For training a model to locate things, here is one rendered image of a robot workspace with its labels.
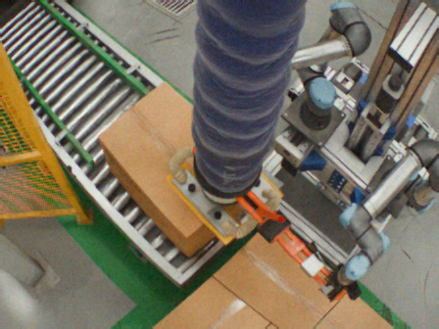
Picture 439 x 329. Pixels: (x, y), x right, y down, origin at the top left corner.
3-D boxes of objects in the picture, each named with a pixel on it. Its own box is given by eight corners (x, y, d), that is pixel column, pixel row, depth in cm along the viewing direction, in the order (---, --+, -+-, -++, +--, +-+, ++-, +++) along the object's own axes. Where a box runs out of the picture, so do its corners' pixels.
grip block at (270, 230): (255, 229, 194) (257, 225, 189) (275, 211, 197) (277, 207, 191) (270, 246, 192) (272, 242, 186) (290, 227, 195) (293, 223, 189)
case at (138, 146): (109, 168, 268) (97, 135, 231) (168, 119, 279) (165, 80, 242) (188, 258, 253) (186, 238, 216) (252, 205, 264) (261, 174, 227)
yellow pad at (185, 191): (164, 180, 210) (163, 175, 205) (184, 164, 213) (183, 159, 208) (225, 246, 202) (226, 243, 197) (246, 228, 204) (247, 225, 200)
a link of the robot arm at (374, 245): (377, 219, 158) (356, 242, 155) (395, 243, 155) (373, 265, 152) (370, 226, 165) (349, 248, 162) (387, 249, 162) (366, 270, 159)
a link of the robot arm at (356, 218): (428, 119, 158) (338, 215, 157) (445, 143, 155) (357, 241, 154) (422, 128, 169) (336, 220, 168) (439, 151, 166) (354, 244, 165)
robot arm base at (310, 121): (311, 93, 233) (314, 82, 223) (336, 115, 229) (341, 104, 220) (292, 115, 228) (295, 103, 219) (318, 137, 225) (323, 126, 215)
